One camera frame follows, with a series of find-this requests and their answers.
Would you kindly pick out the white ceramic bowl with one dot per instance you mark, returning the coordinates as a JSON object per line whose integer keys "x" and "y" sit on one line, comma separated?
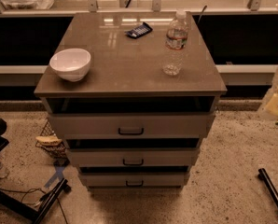
{"x": 71, "y": 64}

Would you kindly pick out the clear plastic water bottle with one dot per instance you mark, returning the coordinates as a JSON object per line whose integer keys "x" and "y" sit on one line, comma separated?
{"x": 175, "y": 43}

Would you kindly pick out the dark blue snack packet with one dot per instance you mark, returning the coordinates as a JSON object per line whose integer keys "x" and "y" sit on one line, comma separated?
{"x": 139, "y": 31}

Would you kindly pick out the grey drawer cabinet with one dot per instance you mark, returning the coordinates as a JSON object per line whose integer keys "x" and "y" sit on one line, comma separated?
{"x": 126, "y": 77}

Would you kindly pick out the blue tape cross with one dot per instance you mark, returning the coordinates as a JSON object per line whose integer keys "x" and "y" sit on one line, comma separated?
{"x": 58, "y": 175}

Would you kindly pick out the tan sponge in basket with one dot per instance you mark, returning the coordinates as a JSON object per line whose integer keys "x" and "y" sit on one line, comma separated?
{"x": 49, "y": 141}

